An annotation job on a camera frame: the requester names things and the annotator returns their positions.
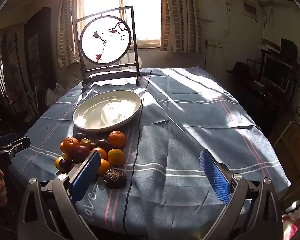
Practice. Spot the black hat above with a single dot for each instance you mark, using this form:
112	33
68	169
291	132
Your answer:
240	68

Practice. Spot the round painted screen on stand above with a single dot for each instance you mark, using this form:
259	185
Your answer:
105	37

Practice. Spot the wall power socket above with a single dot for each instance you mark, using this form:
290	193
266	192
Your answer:
212	42

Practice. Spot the yellow-green citrus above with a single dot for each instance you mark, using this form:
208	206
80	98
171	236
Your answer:
57	163

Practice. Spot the black speaker box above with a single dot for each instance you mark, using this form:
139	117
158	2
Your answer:
288	45

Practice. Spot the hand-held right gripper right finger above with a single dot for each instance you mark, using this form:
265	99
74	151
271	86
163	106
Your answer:
213	177

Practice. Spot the checked curtain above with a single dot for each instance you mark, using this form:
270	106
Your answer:
182	17
65	42

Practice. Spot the large red plum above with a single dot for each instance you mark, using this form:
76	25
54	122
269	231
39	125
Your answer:
81	153

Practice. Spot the blue striped tablecloth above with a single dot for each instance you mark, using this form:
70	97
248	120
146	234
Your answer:
177	142

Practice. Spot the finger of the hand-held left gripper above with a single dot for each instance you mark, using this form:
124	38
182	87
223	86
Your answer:
21	143
8	137

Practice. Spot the small dark plum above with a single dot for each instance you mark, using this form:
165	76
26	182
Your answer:
64	164

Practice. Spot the white plastic bag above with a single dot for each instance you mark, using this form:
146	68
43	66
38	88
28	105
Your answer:
57	90

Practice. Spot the pink patterned cloth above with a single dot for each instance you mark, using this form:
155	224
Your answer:
296	226

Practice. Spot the computer monitor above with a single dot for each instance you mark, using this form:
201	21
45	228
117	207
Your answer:
276	71

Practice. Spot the person's left hand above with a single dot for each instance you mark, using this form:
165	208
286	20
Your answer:
0	188

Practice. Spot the white ceramic plate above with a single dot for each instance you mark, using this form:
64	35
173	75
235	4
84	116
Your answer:
107	110

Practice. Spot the dark wrinkled passion fruit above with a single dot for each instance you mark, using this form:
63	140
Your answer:
80	137

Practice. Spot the window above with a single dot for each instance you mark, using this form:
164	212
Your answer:
145	10

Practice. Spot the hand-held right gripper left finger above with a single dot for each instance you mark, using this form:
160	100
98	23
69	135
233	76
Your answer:
86	176

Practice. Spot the white wall panel box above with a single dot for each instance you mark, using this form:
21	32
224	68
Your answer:
250	7

